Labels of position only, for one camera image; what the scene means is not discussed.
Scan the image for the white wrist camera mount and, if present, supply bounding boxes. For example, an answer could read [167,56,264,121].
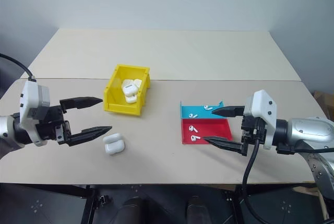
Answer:
[19,80,51,147]
[243,89,278,151]

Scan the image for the yellow plastic bin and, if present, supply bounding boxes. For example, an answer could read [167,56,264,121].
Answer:
[103,64,151,117]

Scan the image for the black table frame leg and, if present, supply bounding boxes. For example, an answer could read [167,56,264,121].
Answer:
[227,186,247,224]
[80,186,99,224]

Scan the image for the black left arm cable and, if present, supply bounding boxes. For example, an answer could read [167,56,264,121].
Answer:
[0,53,37,82]

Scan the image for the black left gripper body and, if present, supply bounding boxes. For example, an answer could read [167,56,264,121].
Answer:
[30,105,73,145]

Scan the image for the blue plastic tray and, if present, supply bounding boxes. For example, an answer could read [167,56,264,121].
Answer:
[180,100,226,120]

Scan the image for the white earbud cases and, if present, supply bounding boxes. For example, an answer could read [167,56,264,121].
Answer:
[121,82,138,97]

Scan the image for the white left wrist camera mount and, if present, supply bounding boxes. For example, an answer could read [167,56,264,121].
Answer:
[19,80,51,147]

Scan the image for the red plastic tray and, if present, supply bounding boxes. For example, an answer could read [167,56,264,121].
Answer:
[181,117,234,145]

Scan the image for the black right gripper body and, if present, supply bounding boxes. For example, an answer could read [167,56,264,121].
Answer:
[241,115,267,157]

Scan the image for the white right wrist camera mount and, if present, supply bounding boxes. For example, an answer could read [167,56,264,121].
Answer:
[243,89,278,151]

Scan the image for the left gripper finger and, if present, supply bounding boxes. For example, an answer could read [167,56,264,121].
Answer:
[65,125,113,147]
[59,96,104,111]

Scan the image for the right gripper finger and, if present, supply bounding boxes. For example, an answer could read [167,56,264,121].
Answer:
[203,135,247,156]
[211,105,246,118]

